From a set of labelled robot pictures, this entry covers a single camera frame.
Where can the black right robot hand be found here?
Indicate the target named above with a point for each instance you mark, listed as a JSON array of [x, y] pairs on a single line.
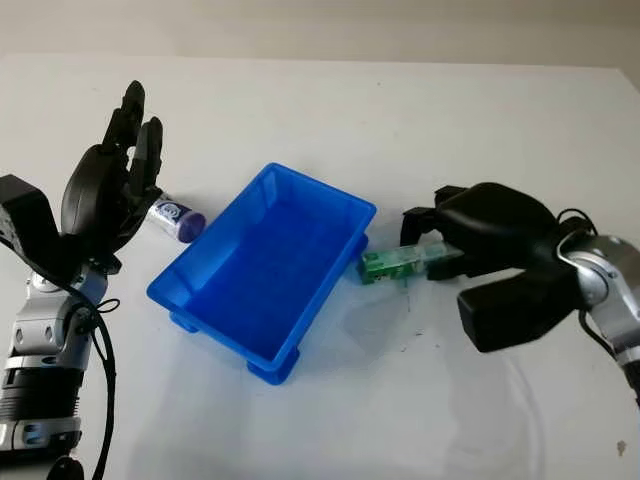
[[495, 225]]

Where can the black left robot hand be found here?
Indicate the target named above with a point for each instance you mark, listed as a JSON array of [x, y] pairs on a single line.
[[95, 190]]

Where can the white bottle with purple cap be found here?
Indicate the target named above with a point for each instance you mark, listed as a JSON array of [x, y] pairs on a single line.
[[175, 217]]

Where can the green gum pack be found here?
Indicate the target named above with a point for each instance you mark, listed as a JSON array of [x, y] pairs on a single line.
[[387, 262]]

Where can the blue plastic tray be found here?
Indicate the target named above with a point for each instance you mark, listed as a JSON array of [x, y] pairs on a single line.
[[265, 265]]

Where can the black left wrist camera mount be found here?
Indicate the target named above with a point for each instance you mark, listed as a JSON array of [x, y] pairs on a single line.
[[25, 225]]

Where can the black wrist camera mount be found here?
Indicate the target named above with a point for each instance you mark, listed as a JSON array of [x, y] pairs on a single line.
[[520, 310], [25, 225]]

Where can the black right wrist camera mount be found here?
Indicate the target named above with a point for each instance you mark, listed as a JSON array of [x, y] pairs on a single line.
[[520, 310]]

